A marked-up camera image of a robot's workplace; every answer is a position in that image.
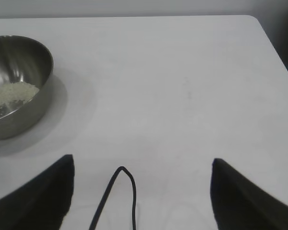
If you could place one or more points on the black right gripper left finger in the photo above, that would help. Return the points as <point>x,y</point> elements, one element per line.
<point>36,198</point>

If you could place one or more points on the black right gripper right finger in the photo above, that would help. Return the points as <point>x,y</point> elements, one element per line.
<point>244,203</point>

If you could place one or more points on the white uncooked rice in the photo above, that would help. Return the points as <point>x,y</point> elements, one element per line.
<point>9,95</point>

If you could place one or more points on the stainless steel mixing bowl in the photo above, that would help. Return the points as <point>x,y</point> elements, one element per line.
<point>19,62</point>

